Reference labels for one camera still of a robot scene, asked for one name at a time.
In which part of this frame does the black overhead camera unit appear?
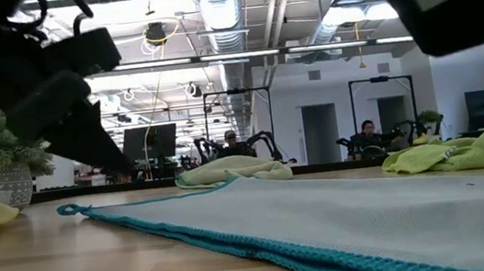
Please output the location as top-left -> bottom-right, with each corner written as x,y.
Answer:
143,20 -> 169,47

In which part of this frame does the black aluminium table frame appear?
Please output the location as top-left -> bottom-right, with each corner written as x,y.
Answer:
28,149 -> 385,209

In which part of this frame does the yellow hanging pendant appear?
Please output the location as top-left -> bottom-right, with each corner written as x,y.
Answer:
351,21 -> 367,71

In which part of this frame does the lime green microfiber towel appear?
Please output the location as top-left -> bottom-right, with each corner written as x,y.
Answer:
378,122 -> 484,182

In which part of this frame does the small background potted plant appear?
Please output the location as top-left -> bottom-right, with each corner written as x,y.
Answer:
418,108 -> 445,133

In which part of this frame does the light blue microfiber towel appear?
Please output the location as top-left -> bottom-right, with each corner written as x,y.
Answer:
54,146 -> 484,271

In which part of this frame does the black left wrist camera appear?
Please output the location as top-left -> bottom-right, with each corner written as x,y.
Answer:
42,24 -> 124,83

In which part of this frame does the pale green microfiber towel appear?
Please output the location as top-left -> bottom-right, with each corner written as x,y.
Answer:
172,147 -> 296,195

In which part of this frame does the person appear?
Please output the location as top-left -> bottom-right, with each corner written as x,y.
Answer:
213,127 -> 257,163
347,117 -> 388,160

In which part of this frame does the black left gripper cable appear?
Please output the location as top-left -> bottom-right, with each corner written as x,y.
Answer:
33,0 -> 97,44

